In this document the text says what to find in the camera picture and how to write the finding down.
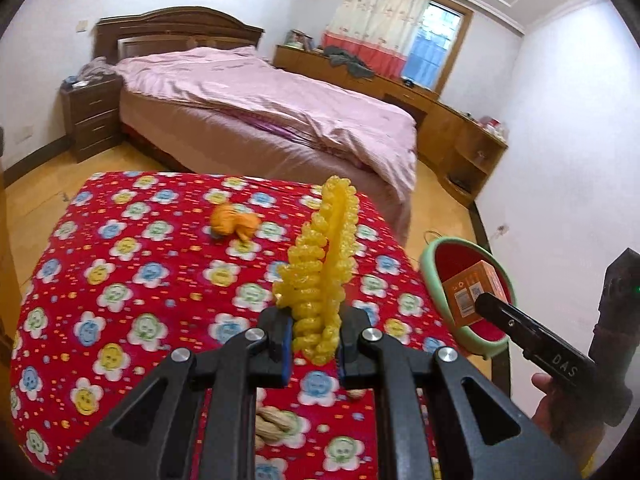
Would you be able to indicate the long wooden desk cabinet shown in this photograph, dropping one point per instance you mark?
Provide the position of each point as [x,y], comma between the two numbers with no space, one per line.
[400,100]

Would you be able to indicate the floral curtain with red hem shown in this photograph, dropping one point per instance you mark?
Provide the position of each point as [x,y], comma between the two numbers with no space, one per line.
[370,20]

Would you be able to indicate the whole peanut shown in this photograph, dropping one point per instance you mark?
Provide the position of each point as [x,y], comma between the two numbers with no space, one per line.
[277,417]
[272,435]

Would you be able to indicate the pile of clothes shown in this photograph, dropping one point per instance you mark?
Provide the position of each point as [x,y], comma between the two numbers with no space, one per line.
[92,72]

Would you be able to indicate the yellow bumpy rubber toy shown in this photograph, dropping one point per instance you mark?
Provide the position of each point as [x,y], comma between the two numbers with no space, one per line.
[320,270]

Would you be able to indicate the window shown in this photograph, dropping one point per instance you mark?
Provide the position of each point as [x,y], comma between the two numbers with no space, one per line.
[435,45]

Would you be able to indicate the wall switch beside headboard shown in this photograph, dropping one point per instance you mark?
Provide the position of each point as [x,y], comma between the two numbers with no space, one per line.
[82,25]

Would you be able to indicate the pink bed mattress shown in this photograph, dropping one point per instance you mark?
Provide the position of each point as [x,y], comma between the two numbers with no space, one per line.
[250,160]

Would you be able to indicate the wooden corner shelf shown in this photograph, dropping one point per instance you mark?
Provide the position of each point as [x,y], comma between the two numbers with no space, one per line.
[475,160]

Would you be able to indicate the peanut shell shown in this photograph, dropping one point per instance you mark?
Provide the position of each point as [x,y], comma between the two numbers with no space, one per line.
[357,394]

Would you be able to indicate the small items on shelf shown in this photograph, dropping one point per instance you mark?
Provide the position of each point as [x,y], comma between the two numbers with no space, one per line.
[492,127]

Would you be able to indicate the dark wooden headboard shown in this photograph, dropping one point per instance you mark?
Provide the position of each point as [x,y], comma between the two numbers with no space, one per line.
[175,25]

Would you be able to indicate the orange toy on table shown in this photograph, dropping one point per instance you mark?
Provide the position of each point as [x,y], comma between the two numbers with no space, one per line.
[230,222]

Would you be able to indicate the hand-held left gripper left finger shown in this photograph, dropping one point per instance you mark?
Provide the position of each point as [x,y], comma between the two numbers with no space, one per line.
[286,350]

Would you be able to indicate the red bucket with green rim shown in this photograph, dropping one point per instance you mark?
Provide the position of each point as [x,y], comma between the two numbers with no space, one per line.
[447,255]

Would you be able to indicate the dark wooden nightstand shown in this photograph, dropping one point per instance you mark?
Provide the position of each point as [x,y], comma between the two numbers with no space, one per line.
[92,120]

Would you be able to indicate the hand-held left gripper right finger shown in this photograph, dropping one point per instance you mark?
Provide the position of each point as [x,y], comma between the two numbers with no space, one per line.
[357,360]

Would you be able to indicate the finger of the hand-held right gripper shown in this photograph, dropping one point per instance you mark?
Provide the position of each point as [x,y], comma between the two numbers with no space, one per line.
[510,322]

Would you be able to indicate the orange cardboard box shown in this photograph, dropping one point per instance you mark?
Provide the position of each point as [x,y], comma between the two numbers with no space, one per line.
[472,290]

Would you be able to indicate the red floral tablecloth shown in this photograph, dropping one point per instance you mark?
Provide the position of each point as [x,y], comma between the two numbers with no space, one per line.
[150,280]

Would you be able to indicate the dark grey clothes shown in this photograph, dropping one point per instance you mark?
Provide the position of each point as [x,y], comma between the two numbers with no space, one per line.
[350,62]

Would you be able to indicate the person's right hand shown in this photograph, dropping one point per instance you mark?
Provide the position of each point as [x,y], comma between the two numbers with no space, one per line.
[555,412]

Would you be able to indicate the bed with pink cover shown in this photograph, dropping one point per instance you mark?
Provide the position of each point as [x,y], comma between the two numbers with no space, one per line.
[260,105]

